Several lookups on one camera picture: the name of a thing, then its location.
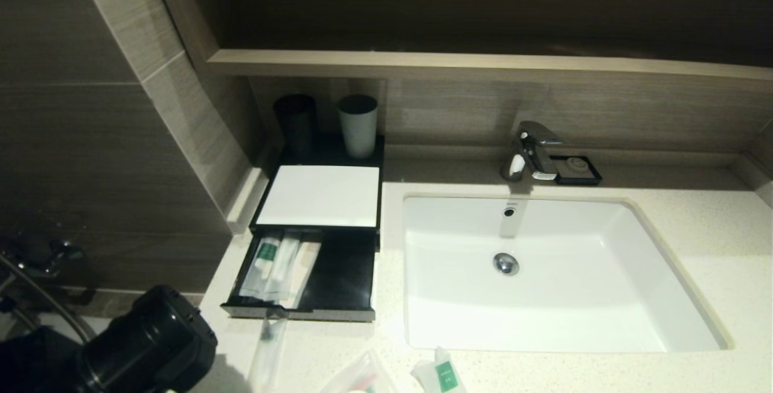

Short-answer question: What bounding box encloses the toothbrush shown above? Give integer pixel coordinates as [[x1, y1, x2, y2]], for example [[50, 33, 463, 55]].
[[246, 312, 292, 393]]

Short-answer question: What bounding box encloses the black pull-out drawer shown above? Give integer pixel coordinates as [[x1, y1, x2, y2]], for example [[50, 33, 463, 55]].
[[220, 227, 380, 323]]

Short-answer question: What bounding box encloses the black cup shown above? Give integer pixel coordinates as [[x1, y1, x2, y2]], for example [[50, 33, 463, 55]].
[[273, 94, 318, 163]]

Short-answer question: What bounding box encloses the chrome bath valve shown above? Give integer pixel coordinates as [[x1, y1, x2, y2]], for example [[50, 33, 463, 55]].
[[0, 233, 86, 279]]

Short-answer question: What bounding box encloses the clear packet with white tube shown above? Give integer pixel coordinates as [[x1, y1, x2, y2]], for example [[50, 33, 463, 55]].
[[266, 231, 304, 303]]

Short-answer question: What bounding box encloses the clear plastic packet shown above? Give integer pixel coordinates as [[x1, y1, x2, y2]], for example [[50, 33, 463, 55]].
[[319, 350, 400, 393]]

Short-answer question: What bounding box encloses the grey cup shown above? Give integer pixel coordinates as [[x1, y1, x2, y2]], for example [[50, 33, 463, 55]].
[[337, 94, 379, 159]]

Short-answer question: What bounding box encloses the chrome drain stopper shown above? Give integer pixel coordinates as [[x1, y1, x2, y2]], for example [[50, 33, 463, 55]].
[[493, 252, 520, 276]]

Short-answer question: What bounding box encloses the white sink basin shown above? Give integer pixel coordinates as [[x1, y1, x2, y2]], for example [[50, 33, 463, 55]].
[[401, 194, 734, 355]]

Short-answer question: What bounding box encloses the chrome faucet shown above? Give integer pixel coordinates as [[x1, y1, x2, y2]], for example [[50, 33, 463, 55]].
[[500, 120, 564, 182]]

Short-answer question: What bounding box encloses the black soap dish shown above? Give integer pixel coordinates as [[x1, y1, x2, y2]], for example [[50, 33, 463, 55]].
[[548, 155, 603, 186]]

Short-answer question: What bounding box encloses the metal shower hose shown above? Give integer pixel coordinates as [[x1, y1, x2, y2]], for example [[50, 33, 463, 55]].
[[0, 253, 98, 345]]

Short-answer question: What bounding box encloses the wooden wall shelf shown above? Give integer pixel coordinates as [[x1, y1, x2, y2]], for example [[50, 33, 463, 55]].
[[204, 49, 773, 83]]

